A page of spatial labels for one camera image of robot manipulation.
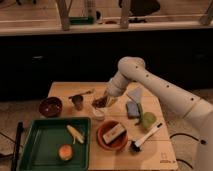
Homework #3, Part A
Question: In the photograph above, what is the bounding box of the orange round fruit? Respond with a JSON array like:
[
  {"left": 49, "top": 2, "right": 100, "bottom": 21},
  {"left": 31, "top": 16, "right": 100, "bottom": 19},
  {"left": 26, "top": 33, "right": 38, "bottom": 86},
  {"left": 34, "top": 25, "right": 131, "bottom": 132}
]
[{"left": 58, "top": 144, "right": 73, "bottom": 161}]

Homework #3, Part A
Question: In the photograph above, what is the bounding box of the white rectangular block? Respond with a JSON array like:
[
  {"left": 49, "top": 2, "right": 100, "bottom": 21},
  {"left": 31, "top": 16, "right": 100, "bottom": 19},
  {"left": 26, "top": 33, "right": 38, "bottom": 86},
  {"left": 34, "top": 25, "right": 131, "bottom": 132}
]
[{"left": 103, "top": 123, "right": 126, "bottom": 144}]

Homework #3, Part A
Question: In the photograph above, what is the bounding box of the dark purple grape bunch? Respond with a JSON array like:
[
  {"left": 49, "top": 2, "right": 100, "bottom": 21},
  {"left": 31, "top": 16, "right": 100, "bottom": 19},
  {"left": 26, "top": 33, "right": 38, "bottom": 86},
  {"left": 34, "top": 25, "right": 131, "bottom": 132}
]
[{"left": 92, "top": 97, "right": 107, "bottom": 108}]

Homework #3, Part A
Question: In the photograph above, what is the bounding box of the green plastic tray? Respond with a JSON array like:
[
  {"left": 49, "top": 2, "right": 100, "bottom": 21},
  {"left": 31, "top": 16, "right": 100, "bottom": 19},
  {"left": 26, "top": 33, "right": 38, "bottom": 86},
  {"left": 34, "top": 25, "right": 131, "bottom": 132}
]
[{"left": 18, "top": 117, "right": 91, "bottom": 171}]

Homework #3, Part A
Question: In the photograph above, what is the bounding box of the dark spoon with wooden handle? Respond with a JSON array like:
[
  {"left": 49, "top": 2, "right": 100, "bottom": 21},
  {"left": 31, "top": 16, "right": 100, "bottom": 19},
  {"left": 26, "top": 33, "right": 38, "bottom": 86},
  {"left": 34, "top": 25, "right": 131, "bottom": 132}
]
[{"left": 68, "top": 89, "right": 95, "bottom": 99}]

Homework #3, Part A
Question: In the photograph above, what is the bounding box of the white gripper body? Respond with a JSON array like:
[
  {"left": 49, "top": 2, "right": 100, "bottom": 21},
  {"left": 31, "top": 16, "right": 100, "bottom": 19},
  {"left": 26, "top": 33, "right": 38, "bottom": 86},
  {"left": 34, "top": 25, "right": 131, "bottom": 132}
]
[{"left": 106, "top": 73, "right": 129, "bottom": 97}]

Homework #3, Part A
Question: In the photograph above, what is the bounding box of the small metal cup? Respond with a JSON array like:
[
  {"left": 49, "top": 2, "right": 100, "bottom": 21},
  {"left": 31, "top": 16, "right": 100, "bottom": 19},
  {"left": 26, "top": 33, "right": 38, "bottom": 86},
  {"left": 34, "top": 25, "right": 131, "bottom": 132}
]
[{"left": 72, "top": 95, "right": 83, "bottom": 111}]

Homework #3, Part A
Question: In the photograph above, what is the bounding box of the white handled black brush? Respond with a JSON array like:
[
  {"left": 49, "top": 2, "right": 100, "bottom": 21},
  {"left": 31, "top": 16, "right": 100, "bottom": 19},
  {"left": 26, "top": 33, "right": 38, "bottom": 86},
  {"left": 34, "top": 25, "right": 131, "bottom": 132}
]
[{"left": 130, "top": 123, "right": 162, "bottom": 152}]

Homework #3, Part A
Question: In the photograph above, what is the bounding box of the black bar left of tray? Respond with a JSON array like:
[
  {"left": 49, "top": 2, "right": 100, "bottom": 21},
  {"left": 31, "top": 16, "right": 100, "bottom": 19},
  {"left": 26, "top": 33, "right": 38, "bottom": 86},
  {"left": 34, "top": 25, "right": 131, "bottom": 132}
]
[{"left": 10, "top": 122, "right": 24, "bottom": 171}]

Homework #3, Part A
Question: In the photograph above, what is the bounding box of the dark red bowl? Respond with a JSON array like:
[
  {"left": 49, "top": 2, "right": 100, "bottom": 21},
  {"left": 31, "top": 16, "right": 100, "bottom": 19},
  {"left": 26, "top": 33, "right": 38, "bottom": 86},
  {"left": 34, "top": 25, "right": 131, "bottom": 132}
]
[{"left": 39, "top": 97, "right": 62, "bottom": 118}]

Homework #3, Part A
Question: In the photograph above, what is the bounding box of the orange terracotta bowl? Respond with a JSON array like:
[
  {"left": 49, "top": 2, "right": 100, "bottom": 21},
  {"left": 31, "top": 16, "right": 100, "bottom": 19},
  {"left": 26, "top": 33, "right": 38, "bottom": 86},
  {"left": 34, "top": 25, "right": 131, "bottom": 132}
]
[{"left": 97, "top": 120, "right": 128, "bottom": 151}]

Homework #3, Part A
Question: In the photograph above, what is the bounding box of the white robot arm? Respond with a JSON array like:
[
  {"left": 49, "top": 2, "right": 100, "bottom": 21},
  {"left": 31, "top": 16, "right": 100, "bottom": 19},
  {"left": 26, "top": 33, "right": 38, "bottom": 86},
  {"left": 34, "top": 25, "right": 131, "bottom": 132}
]
[{"left": 105, "top": 57, "right": 213, "bottom": 171}]

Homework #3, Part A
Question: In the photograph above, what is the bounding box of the blue sponge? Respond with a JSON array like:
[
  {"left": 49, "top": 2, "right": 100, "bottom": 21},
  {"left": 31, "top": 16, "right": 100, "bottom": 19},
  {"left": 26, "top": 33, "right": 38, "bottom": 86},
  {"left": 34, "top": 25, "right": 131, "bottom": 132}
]
[{"left": 126, "top": 101, "right": 140, "bottom": 119}]

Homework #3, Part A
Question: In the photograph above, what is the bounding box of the green pear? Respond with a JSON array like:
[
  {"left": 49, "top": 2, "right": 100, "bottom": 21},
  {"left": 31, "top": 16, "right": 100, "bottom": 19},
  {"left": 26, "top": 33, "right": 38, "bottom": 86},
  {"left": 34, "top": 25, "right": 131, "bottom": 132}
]
[{"left": 137, "top": 103, "right": 157, "bottom": 131}]

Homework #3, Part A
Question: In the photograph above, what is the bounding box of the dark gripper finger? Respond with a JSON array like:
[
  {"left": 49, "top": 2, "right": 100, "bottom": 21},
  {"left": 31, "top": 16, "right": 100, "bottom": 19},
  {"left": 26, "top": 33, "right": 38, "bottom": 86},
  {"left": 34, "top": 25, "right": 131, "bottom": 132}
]
[
  {"left": 101, "top": 92, "right": 108, "bottom": 100},
  {"left": 107, "top": 97, "right": 118, "bottom": 107}
]

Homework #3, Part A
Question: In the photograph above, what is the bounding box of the white paper cup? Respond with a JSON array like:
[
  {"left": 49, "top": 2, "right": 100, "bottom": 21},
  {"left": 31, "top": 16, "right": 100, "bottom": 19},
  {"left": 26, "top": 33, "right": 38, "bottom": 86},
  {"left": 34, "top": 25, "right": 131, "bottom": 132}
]
[{"left": 92, "top": 108, "right": 106, "bottom": 121}]

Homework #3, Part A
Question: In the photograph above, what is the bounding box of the black cable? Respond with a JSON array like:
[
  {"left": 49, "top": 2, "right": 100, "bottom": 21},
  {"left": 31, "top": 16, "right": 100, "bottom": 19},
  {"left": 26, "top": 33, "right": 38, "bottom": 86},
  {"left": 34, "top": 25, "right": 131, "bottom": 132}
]
[{"left": 169, "top": 132, "right": 208, "bottom": 171}]

